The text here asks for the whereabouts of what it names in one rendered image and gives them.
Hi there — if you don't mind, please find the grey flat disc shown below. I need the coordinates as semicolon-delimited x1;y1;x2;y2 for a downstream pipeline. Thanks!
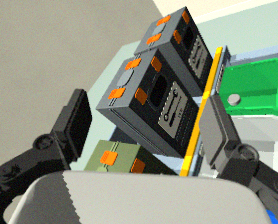
228;94;241;106

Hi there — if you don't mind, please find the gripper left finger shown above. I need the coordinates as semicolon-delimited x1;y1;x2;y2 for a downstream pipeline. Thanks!
0;89;92;224

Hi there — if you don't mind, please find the yellow flat bar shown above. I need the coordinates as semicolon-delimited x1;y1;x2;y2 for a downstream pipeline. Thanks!
180;47;223;176

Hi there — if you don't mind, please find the grey metal bin rack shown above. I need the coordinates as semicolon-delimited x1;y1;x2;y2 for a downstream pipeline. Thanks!
107;45;278;176

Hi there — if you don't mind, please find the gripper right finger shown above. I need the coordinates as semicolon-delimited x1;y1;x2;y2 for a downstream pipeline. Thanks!
198;95;278;221

